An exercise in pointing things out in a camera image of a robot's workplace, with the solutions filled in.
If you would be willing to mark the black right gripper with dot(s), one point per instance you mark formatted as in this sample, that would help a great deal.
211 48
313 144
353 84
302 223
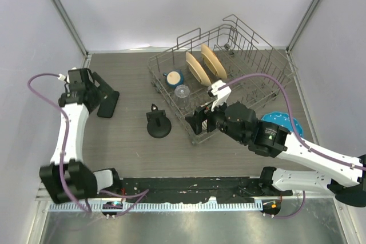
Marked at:
199 114

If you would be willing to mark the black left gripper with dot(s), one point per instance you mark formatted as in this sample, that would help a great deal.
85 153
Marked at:
104 90

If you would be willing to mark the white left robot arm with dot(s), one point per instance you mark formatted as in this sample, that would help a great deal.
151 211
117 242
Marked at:
67 174

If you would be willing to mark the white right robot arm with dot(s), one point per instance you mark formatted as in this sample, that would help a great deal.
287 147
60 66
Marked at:
329 172

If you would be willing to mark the clear drinking glass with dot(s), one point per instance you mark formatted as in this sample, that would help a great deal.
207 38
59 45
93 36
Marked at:
182 94

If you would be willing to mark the blue mug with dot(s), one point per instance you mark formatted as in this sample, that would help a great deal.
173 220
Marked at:
174 78

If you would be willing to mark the cream plate front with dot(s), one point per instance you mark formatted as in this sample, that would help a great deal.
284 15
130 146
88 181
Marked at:
197 70

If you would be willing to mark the cream plate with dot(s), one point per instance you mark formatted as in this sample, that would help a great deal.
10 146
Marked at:
212 62
197 70

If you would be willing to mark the cream plate rear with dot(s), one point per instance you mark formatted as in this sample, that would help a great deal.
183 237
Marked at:
212 62

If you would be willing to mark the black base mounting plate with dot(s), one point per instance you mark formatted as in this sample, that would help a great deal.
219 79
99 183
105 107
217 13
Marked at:
193 190

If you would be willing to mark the blue polka dot plate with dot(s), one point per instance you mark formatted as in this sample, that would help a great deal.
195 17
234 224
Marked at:
283 120

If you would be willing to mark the grey wire dish rack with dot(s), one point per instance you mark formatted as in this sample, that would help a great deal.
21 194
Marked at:
239 49

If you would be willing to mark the white cable duct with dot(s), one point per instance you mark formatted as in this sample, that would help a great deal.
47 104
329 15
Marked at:
211 205

